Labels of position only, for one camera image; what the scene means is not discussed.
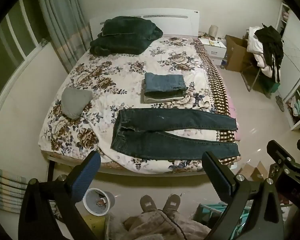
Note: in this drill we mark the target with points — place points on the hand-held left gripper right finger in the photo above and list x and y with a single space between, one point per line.
216 177

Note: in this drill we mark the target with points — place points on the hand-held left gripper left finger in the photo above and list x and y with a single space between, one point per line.
87 171

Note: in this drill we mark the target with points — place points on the dark denim pants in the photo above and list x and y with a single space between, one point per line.
152 120

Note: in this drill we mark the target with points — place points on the teal rack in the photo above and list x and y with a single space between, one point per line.
215 208

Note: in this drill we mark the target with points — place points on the grey trash bin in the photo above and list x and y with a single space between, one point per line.
107 197

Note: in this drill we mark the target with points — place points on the small cardboard box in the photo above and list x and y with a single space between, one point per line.
250 171

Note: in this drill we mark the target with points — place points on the folded clothes in wardrobe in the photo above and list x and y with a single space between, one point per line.
297 106

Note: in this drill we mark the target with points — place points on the grey slipper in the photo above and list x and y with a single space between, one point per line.
280 103

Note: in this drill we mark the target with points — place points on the brown fuzzy slipper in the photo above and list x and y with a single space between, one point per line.
148 203
172 203

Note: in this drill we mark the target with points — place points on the yellow box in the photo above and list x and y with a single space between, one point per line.
96 226

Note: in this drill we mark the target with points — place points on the green crate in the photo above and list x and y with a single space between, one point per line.
275 87

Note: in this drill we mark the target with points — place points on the grey cushion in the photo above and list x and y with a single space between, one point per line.
75 102

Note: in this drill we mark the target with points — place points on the metal chair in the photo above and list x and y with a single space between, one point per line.
250 86

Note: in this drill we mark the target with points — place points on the person's beige fleece clothing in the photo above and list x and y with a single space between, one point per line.
150 226

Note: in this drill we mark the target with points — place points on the striped cloth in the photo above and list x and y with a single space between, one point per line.
5 187

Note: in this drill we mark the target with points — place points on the brown checked blanket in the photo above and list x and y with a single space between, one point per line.
216 90

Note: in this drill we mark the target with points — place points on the white wardrobe shelf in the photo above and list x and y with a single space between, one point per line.
293 45

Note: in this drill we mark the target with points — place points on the plastic bottle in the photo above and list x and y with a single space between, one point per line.
224 61

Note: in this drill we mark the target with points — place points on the large cardboard box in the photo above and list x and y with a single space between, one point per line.
236 55

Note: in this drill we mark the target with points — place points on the white clothes pile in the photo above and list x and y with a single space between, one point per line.
253 42

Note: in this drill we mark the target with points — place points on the black garment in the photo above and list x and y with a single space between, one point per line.
270 37

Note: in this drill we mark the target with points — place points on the floral printed blanket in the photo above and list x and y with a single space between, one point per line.
130 62

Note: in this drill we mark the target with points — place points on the white nightstand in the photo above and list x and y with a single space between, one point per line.
216 52

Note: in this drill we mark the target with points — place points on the dark green folded blanket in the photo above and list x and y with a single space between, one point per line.
132 27
117 46

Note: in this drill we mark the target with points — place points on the window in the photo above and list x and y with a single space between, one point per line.
15 42

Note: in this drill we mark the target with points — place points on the pale striped curtain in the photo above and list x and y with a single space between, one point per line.
65 25

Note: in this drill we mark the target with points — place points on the bed with floral cover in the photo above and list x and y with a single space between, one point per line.
165 25

